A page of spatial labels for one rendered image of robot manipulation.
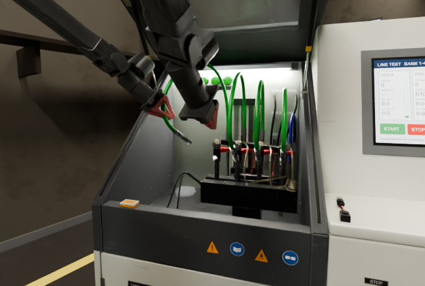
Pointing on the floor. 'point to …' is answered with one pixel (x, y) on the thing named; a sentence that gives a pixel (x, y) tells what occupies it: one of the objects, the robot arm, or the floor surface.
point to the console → (396, 184)
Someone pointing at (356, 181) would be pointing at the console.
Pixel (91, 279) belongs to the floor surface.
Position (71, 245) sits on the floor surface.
